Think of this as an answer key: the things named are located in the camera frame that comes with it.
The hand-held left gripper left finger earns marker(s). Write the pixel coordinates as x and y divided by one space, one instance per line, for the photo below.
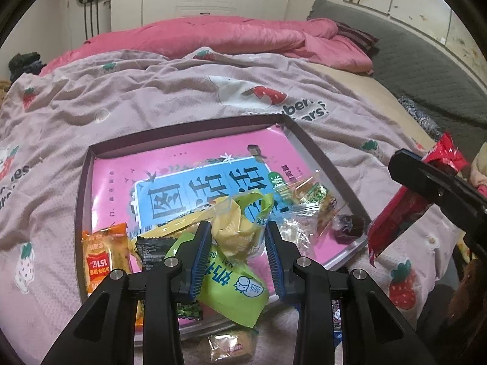
201 258

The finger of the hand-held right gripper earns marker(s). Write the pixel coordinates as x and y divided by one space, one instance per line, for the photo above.
418 171

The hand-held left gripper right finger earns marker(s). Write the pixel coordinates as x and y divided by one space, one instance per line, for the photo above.
274 262

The green yellow milk snack packet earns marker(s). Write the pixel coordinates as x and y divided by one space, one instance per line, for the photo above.
232 292

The long red snack packet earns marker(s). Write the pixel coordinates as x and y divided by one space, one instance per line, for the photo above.
395 216

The pink box lid tray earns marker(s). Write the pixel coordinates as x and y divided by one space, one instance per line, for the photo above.
342 256

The orange bread packet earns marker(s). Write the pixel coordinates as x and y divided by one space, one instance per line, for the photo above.
104 258

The dark green snack packet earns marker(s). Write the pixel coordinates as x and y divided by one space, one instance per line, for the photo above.
152 251

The blue patterned cloth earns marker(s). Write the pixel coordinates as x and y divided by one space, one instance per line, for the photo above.
422 116

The clear-wrapped brown cookie snack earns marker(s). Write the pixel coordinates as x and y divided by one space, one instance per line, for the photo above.
315 197

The blue cookie packet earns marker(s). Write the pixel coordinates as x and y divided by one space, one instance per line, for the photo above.
336 311

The small brown wrapped snack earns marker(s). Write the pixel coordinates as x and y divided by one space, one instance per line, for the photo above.
348 226

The tan wrapped pastry snack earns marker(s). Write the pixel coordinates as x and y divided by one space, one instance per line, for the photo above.
232 346

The beige bed sheet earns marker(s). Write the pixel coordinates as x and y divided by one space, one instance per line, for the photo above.
361 95

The pink book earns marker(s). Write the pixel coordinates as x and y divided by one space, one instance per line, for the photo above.
114 182

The dark striped pillow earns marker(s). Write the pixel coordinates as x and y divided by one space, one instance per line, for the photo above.
359 36

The pink strawberry printed blanket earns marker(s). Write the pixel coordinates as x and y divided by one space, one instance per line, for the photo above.
152 95

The pink quilt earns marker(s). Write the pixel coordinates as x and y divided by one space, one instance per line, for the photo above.
228 34

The dark cloth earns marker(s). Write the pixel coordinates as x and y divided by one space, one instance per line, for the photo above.
23 64

